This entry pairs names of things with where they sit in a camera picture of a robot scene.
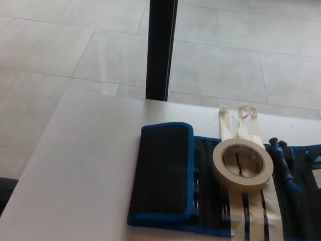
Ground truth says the black blue-trimmed toolkit case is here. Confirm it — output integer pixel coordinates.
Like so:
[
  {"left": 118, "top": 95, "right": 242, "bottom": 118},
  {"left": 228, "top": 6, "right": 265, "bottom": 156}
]
[{"left": 126, "top": 119, "right": 321, "bottom": 241}]

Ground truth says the beige masking tape roll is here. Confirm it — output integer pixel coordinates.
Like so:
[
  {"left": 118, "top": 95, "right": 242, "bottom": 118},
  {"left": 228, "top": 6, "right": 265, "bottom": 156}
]
[{"left": 209, "top": 137, "right": 276, "bottom": 195}]

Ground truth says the black extension bar tool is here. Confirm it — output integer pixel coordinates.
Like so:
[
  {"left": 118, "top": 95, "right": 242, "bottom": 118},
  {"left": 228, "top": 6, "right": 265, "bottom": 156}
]
[{"left": 277, "top": 140, "right": 296, "bottom": 164}]

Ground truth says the black vertical post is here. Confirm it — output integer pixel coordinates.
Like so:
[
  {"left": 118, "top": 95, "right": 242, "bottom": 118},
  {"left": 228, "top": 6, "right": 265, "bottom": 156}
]
[{"left": 142, "top": 0, "right": 180, "bottom": 102}]

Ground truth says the blue handled tool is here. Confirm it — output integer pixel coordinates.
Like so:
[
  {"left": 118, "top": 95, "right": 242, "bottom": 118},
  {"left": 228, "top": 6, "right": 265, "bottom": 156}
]
[{"left": 265, "top": 137, "right": 305, "bottom": 193}]

